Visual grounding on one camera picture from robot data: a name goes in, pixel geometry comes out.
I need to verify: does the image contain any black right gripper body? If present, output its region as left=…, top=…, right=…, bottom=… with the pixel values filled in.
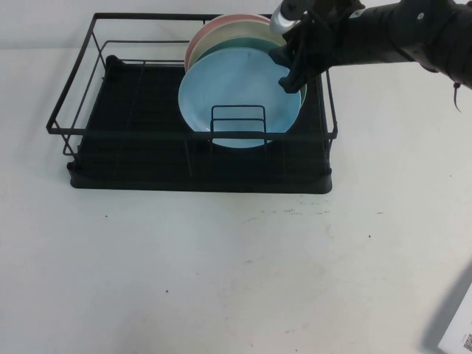
left=282, top=0, right=339, bottom=88

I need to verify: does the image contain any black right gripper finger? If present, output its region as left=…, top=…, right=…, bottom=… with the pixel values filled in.
left=268, top=45, right=296, bottom=75
left=277, top=69, right=309, bottom=94

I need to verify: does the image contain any light blue plate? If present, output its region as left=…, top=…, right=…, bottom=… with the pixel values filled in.
left=178, top=49, right=304, bottom=150

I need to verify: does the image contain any mint green plate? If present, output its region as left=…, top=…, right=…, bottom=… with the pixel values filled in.
left=201, top=38, right=309, bottom=108

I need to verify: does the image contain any cream plate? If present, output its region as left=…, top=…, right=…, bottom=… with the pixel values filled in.
left=188, top=22, right=287, bottom=71

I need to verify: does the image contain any pink plate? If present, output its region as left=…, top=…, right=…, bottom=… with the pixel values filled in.
left=184, top=14, right=274, bottom=69

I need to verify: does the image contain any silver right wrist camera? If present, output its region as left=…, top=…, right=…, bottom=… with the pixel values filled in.
left=268, top=5, right=299, bottom=35

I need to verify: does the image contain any thin black hanging cable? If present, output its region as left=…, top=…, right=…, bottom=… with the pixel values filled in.
left=451, top=82, right=463, bottom=114

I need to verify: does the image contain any black wire dish rack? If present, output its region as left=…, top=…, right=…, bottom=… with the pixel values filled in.
left=44, top=13, right=339, bottom=163

